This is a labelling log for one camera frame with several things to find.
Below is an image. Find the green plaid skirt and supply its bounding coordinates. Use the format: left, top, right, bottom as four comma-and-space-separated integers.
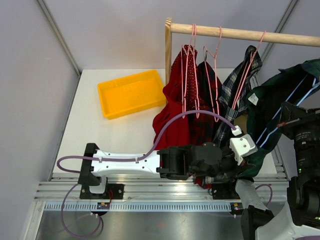
237, 58, 320, 178

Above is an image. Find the light blue wire hanger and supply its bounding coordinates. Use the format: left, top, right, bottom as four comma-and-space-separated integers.
255, 73, 320, 148

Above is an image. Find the red black plaid skirt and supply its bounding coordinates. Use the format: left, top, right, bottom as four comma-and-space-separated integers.
192, 61, 226, 190

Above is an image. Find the navy white plaid skirt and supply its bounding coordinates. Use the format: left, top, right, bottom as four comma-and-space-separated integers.
195, 45, 263, 189

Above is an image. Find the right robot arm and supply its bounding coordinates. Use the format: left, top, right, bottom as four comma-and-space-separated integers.
226, 102, 320, 240

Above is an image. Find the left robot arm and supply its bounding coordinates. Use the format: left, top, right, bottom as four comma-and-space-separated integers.
78, 140, 258, 200

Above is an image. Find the plain red skirt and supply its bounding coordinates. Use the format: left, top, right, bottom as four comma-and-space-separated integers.
152, 74, 193, 152

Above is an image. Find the red polka dot skirt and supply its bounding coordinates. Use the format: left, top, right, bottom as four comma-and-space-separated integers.
166, 44, 210, 113

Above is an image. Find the wooden clothes rack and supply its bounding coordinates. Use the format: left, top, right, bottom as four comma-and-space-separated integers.
164, 17, 320, 88

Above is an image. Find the yellow plastic tray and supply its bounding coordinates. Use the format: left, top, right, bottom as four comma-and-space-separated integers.
97, 69, 166, 120

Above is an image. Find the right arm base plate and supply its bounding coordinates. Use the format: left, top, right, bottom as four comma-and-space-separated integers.
208, 182, 240, 200

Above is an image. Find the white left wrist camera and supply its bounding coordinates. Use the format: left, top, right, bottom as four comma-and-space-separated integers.
229, 125, 258, 166

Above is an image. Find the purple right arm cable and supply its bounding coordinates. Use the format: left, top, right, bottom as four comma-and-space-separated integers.
254, 183, 273, 209

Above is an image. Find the aluminium mounting rail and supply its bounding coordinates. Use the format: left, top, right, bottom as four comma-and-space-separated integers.
33, 172, 303, 213

